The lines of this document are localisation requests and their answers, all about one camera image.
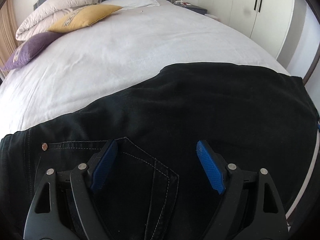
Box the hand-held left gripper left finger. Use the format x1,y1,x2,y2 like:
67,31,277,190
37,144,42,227
23,139,118,240

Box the white pillow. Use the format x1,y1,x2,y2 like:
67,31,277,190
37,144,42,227
100,0,161,8

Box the purple cushion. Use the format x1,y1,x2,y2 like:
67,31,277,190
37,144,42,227
2,31,63,71

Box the yellow cushion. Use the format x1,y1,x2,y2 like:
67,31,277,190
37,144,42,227
47,4,124,33

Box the dark grey nightstand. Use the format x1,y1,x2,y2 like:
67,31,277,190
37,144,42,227
172,1,208,15

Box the white wardrobe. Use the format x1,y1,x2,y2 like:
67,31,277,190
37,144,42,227
184,0,301,61

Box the beige curtain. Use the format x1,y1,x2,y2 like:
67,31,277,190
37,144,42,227
0,0,19,66

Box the black pants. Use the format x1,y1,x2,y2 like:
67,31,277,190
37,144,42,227
0,62,320,240

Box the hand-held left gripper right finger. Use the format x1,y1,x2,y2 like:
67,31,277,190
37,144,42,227
196,140,288,240

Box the folded beige duvet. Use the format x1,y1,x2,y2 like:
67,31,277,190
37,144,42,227
15,0,103,41

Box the bed with white sheet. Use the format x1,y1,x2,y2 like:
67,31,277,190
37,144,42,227
0,0,293,136

